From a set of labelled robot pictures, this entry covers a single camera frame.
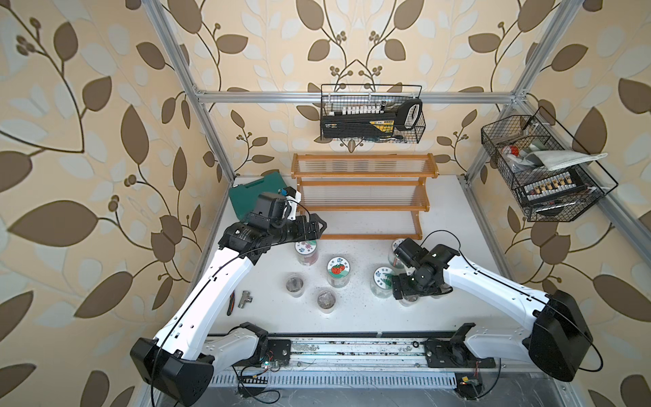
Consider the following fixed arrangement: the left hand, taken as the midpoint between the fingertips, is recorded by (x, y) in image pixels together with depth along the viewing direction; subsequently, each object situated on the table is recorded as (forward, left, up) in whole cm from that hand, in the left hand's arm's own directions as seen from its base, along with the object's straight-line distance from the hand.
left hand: (316, 225), depth 71 cm
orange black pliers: (-12, +29, -27) cm, 41 cm away
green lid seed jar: (-10, -21, -19) cm, 30 cm away
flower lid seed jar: (+2, +4, -20) cm, 20 cm away
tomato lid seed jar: (-5, -7, -19) cm, 21 cm away
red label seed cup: (-14, -3, -22) cm, 26 cm away
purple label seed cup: (-8, +8, -22) cm, 25 cm away
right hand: (-11, -29, -21) cm, 37 cm away
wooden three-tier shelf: (+35, -20, -28) cm, 50 cm away
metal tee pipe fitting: (-11, +25, -27) cm, 38 cm away
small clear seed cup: (-14, -29, -21) cm, 39 cm away
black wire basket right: (+29, -63, +8) cm, 70 cm away
